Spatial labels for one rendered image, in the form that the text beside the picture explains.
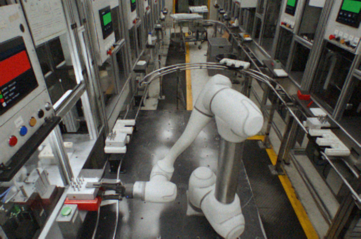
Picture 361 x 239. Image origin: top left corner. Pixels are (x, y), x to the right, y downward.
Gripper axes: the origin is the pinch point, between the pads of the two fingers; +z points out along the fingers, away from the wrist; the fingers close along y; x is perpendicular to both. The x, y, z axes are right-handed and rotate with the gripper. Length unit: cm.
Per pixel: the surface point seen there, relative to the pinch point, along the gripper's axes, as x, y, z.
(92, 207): 6.3, -5.2, -0.8
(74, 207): 13.4, 3.6, 3.0
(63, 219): 19.0, 3.5, 5.4
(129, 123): -76, -12, -1
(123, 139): -47.6, -5.9, -3.5
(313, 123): -70, 0, -143
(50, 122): -2.4, 37.3, 14.1
